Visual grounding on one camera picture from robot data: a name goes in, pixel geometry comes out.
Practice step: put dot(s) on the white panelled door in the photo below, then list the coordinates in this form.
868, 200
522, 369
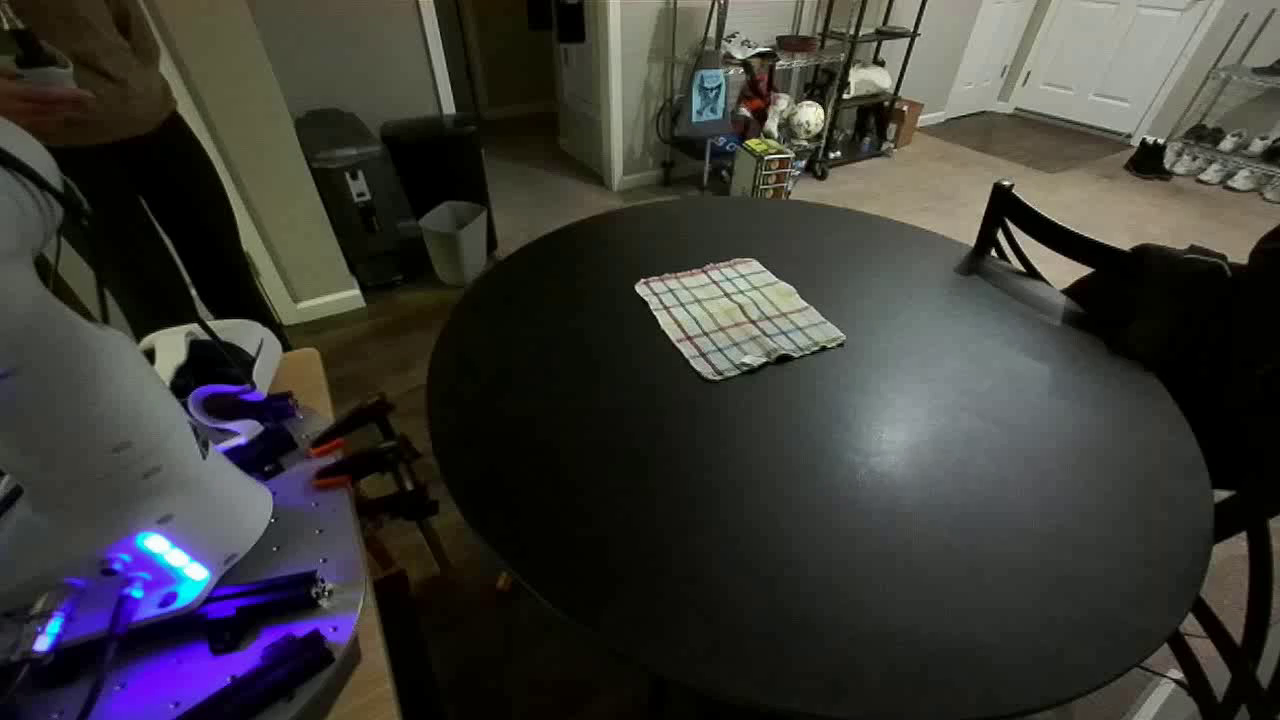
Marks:
1114, 52

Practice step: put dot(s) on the small cardboard box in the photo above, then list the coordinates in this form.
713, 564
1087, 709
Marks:
904, 120

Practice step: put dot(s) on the plaid checkered dish cloth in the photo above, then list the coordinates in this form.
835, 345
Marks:
739, 317

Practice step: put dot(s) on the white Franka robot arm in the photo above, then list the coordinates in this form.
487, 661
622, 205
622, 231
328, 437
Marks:
82, 424

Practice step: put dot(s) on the blue white printed sign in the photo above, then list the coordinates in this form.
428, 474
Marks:
713, 98

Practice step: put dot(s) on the brown door mat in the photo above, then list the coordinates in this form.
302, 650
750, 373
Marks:
1026, 143

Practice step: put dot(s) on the colourful compartment box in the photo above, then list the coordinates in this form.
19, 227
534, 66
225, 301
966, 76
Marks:
760, 169

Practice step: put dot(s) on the wooden robot stand top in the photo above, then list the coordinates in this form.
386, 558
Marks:
311, 381

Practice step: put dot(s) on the black metal bracket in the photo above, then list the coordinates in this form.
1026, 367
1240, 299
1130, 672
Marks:
267, 598
267, 672

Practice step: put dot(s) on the black metal shelf rack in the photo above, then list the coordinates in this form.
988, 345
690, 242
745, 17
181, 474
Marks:
864, 82

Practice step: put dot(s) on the white narrow door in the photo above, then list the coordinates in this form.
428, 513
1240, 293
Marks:
994, 52

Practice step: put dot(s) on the black boots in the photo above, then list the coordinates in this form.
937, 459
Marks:
1146, 160

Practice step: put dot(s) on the grey perforated mounting plate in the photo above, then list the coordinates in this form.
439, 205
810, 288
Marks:
302, 533

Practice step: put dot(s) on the black orange bar clamp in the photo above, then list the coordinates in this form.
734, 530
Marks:
353, 423
365, 460
398, 505

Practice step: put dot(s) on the black open bin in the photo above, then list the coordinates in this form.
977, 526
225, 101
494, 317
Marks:
433, 160

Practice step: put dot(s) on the white ball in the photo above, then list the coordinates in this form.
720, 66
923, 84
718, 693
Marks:
810, 117

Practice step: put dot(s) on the small white waste basket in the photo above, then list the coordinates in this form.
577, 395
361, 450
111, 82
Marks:
458, 242

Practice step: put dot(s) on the metal shoe rack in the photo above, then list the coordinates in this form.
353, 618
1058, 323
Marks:
1232, 147

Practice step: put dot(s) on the round black table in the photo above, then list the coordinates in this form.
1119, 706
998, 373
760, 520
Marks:
825, 533

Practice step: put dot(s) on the black wooden chair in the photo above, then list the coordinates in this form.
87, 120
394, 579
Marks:
1261, 574
994, 223

